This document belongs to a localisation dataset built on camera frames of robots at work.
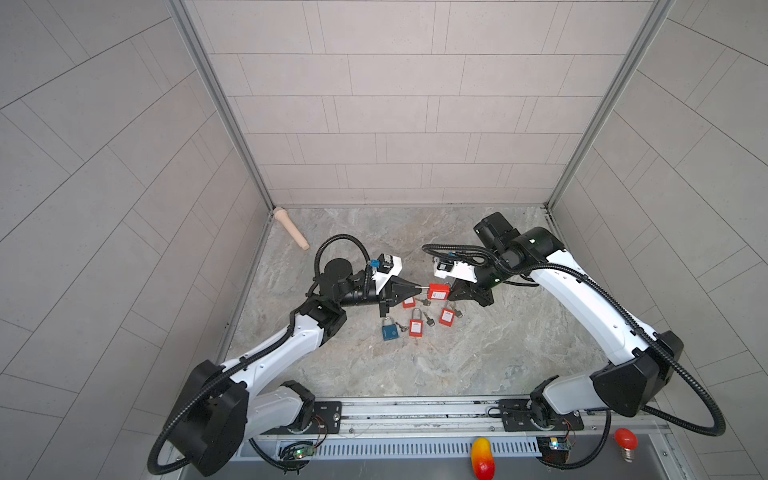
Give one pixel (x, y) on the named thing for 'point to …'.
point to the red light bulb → (628, 442)
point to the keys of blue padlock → (402, 328)
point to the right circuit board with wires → (555, 450)
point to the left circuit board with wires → (297, 453)
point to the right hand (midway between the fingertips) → (451, 293)
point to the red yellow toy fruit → (483, 460)
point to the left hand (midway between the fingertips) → (421, 291)
